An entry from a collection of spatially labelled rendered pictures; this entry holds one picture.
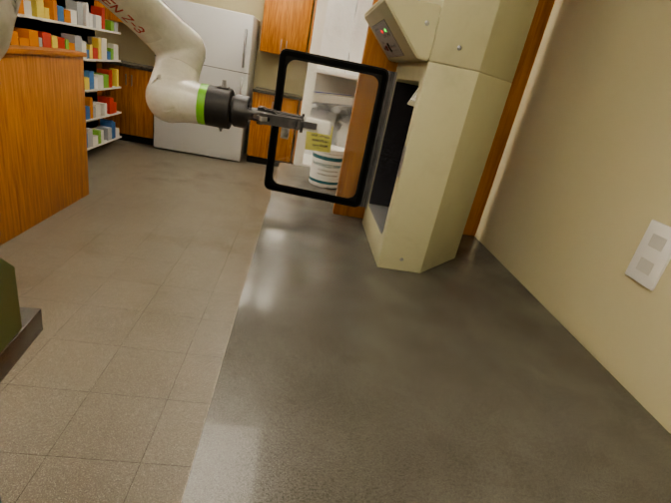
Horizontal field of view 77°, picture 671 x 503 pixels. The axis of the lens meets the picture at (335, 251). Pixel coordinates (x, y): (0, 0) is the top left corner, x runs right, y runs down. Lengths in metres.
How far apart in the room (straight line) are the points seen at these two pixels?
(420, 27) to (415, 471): 0.78
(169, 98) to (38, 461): 1.30
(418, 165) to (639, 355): 0.56
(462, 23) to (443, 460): 0.78
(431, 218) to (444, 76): 0.31
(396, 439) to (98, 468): 1.33
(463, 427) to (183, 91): 0.87
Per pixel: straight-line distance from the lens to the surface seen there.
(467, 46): 0.98
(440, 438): 0.63
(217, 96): 1.05
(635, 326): 0.97
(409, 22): 0.95
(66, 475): 1.79
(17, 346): 0.75
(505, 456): 0.65
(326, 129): 1.06
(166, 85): 1.07
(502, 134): 1.43
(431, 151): 0.97
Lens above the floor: 1.35
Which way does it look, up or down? 23 degrees down
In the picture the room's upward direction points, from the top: 12 degrees clockwise
